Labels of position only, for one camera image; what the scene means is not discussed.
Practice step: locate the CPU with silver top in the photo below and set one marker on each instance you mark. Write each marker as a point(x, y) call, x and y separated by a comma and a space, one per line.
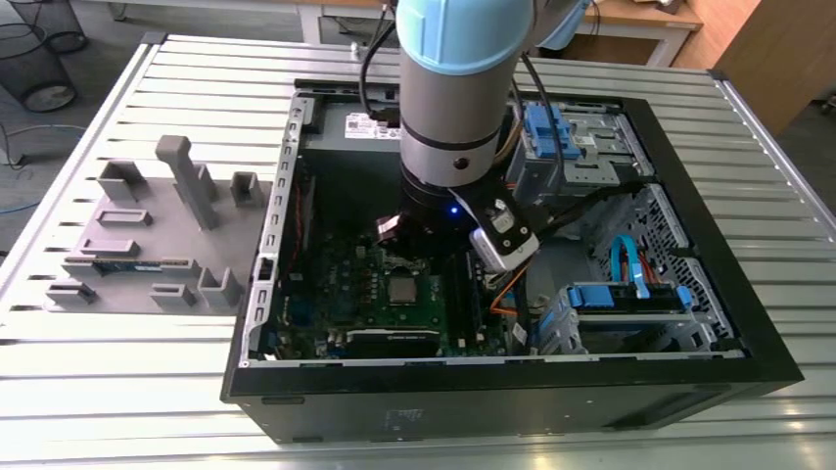
point(405, 290)

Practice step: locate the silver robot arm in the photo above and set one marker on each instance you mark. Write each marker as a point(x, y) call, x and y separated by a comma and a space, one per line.
point(451, 122)

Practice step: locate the CPU socket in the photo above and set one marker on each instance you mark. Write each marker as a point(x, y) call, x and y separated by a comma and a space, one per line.
point(405, 304)

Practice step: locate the grey power supply unit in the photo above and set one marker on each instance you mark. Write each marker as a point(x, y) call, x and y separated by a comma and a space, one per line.
point(353, 186)

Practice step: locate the black RAM slot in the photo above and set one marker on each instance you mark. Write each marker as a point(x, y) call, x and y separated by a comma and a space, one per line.
point(455, 303)
point(469, 303)
point(462, 303)

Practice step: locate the green motherboard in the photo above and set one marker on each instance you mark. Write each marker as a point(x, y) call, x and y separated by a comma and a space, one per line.
point(341, 294)

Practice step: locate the blue disk carrier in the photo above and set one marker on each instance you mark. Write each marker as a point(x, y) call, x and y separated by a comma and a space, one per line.
point(539, 127)

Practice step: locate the black graphics card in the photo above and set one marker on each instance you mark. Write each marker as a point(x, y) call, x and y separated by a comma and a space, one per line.
point(393, 345)

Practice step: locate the grey metal drive cage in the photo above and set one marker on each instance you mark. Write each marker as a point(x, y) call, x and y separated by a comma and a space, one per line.
point(589, 176)

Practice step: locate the hard disk in blue carrier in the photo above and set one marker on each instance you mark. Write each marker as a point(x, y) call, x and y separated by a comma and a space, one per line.
point(591, 297)

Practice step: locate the grey metal disk bay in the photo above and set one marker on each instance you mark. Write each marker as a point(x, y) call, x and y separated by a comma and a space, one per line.
point(562, 338)

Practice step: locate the black PC case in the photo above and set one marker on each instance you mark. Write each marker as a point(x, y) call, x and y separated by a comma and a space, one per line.
point(497, 391)

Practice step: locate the grey parts rack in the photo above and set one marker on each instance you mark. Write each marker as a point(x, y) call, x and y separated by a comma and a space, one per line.
point(157, 240)

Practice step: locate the wooden desk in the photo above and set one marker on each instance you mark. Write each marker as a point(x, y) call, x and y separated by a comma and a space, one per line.
point(627, 49)

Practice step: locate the RAM stick blue label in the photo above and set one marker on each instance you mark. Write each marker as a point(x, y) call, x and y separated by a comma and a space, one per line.
point(127, 267)

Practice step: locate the wooden cabinet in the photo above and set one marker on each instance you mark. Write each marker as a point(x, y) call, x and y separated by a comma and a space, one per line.
point(771, 59)

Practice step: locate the black mesh waste basket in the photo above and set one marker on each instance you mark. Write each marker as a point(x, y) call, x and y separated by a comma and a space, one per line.
point(39, 73)
point(66, 29)

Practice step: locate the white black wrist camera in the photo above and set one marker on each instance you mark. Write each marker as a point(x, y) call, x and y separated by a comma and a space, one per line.
point(506, 254)

